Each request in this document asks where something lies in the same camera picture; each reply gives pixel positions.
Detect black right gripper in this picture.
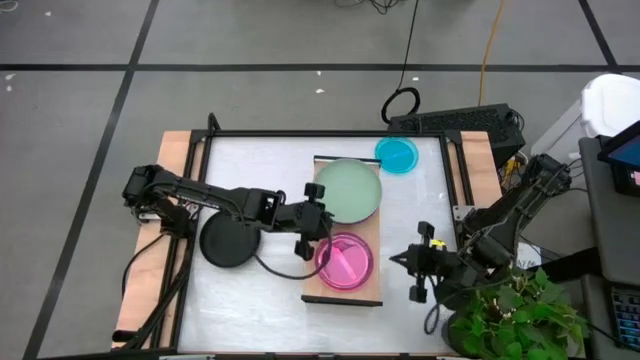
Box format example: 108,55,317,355
389,222,454,304

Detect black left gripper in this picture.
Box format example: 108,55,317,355
287,182,335,261

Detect white bowl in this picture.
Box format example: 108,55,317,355
314,158,384,225

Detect pink translucent plate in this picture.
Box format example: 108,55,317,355
313,231,375,293

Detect teal translucent plate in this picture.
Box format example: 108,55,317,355
374,136,420,175

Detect green potted plant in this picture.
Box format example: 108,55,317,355
442,267,591,360

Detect wooden base board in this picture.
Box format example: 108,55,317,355
113,130,206,347
458,130,504,209

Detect grey desk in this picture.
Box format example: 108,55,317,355
578,134,640,360

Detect black keyboard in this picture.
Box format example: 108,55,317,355
608,287,640,351

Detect black tablet screen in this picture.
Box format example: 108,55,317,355
597,119,640,197

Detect white container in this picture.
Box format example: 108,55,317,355
579,73,640,139

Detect wooden shelf with black frame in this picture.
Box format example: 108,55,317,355
300,154,385,308

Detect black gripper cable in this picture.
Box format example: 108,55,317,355
422,284,442,335
252,234,334,281

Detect black table frame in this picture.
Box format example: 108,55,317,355
110,112,476,351

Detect black floor cable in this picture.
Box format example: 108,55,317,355
380,0,422,125

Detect thick yellow cable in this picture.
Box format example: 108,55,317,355
478,0,509,107

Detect black cable bundle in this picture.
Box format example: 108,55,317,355
333,0,404,15

